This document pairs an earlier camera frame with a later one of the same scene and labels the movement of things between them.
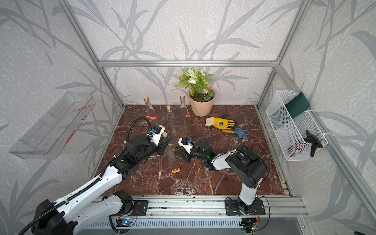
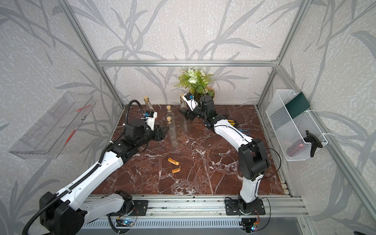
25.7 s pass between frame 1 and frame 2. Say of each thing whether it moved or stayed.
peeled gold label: stayed
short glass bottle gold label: stayed
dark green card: stayed
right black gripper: moved
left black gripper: moved
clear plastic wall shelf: stayed
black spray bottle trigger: stayed
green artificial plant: stayed
